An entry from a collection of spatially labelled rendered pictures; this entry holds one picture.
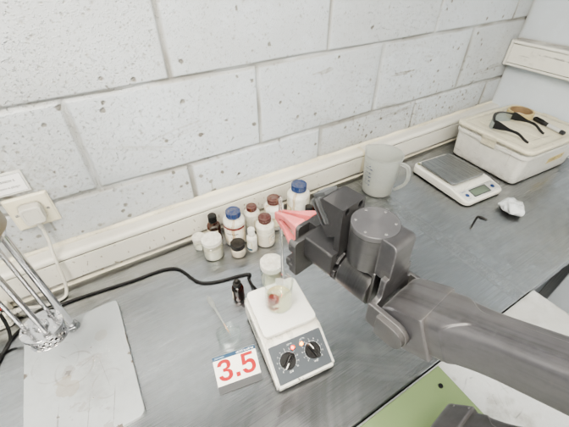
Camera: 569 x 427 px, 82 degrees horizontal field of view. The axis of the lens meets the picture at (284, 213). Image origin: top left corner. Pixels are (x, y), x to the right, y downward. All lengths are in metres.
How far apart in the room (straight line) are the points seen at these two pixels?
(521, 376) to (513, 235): 0.88
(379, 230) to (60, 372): 0.72
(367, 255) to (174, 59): 0.63
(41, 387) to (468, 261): 1.06
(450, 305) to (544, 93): 1.48
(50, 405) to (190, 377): 0.26
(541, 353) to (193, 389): 0.61
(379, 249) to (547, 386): 0.18
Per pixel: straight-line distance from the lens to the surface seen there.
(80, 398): 0.83
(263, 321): 0.72
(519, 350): 0.36
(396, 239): 0.37
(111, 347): 0.86
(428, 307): 0.40
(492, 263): 1.10
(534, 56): 1.75
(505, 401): 0.86
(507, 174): 1.46
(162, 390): 0.79
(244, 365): 0.75
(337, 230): 0.41
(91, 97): 0.83
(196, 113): 0.89
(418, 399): 0.72
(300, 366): 0.73
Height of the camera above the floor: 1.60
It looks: 40 degrees down
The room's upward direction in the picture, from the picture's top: straight up
